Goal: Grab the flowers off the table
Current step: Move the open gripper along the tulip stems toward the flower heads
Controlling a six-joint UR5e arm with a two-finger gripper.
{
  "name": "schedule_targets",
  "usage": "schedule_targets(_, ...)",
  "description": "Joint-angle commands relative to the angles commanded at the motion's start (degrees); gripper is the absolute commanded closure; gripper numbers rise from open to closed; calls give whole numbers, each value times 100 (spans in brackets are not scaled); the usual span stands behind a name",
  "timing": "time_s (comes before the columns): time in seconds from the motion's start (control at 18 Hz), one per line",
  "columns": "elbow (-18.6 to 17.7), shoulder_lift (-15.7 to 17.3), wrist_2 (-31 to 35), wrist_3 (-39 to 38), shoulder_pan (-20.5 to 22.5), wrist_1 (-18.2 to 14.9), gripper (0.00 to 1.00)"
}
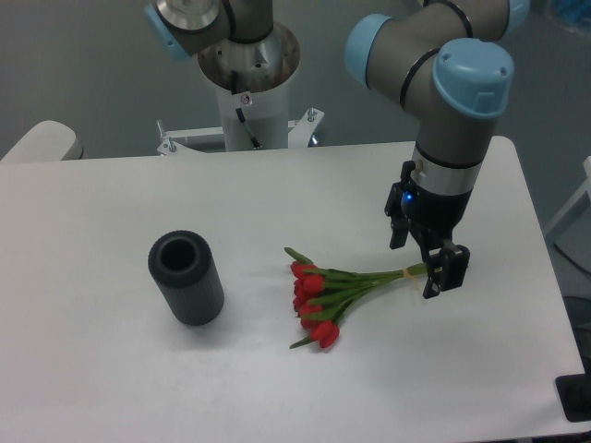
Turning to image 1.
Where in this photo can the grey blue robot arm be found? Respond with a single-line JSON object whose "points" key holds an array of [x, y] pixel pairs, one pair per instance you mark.
{"points": [[443, 65]]}

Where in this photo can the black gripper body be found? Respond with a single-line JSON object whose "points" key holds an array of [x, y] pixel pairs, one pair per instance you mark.
{"points": [[430, 217]]}

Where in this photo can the dark grey ribbed vase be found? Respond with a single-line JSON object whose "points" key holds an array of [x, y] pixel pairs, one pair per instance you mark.
{"points": [[182, 265]]}

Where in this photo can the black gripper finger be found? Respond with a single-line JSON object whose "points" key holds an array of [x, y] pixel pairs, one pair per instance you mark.
{"points": [[402, 192], [446, 267]]}

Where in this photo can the white frame at right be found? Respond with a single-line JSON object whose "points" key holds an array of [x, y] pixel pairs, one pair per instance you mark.
{"points": [[573, 208]]}

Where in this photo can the red tulip bouquet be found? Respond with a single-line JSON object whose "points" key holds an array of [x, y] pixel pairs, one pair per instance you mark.
{"points": [[323, 297]]}

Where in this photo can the black device at table edge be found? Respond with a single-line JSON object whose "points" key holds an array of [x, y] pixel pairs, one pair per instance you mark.
{"points": [[574, 393]]}

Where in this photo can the white chair armrest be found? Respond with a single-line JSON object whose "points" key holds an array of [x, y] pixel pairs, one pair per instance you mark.
{"points": [[48, 141]]}

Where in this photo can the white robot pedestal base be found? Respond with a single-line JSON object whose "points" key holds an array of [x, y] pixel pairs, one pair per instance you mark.
{"points": [[251, 82]]}

